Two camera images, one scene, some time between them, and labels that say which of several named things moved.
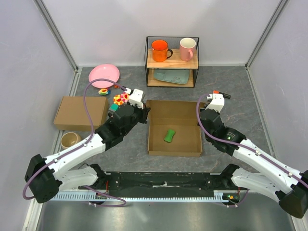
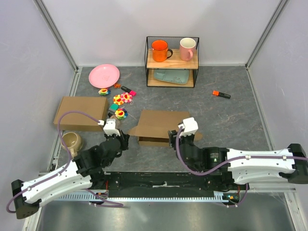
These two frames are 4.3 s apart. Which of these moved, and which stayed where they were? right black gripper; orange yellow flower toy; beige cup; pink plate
Moved: right black gripper
Stayed: beige cup; orange yellow flower toy; pink plate
